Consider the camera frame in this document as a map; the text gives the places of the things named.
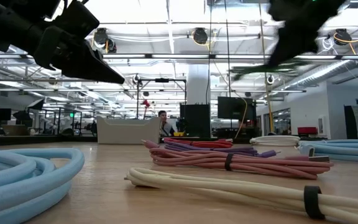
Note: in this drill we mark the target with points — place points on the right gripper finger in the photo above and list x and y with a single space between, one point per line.
280 54

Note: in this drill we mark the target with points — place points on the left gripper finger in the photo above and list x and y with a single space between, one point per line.
85 77
92 67

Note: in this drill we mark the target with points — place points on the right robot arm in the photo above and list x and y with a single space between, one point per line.
306 7

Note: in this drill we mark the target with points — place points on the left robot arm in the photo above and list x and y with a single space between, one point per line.
8 25

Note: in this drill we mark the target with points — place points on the white plastic bin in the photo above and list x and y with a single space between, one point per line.
126 132

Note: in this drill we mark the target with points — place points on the black TV monitor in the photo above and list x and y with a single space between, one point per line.
235 108

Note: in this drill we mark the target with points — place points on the red box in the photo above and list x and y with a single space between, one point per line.
307 130

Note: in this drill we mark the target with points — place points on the white column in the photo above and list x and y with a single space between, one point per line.
197 84

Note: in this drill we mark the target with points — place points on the person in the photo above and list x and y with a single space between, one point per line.
166 127

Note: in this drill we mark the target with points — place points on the black hanging cloth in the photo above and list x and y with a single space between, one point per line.
350 124

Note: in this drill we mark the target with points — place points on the black upright panel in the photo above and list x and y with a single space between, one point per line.
196 121

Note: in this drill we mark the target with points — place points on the small yellow object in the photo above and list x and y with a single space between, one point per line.
179 134

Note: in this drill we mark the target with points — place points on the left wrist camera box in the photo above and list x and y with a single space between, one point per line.
76 18

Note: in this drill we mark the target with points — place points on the black metal frame rig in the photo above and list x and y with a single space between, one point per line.
162 80

